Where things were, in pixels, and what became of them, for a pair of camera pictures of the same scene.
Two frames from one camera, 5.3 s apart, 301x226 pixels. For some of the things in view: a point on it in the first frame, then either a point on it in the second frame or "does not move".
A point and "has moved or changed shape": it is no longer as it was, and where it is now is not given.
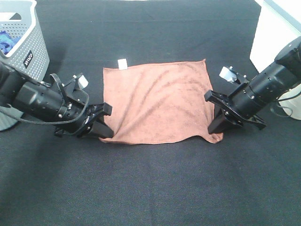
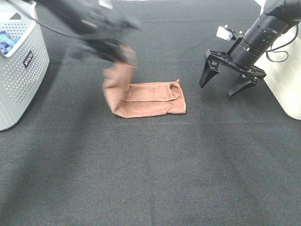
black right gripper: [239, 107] -> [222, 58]
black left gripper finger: [258, 121] -> [241, 83]
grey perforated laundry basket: [28, 56] does not move
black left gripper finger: [219, 124] -> [210, 68]
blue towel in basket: [7, 43] does not move
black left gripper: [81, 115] -> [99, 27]
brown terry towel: [159, 103] has moved or changed shape
